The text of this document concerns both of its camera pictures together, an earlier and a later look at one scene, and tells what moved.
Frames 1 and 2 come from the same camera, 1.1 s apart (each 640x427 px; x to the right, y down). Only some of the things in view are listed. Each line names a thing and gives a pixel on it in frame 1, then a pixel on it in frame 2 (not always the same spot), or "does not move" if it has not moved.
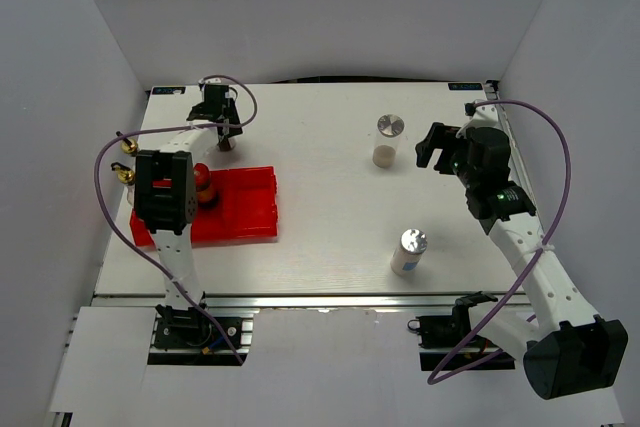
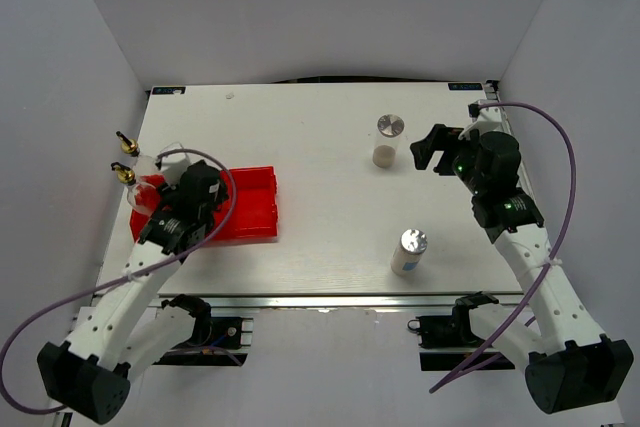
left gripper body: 230,113 to 167,194
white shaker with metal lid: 407,255 does not move
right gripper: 437,133 does not move
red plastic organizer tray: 245,209 does not move
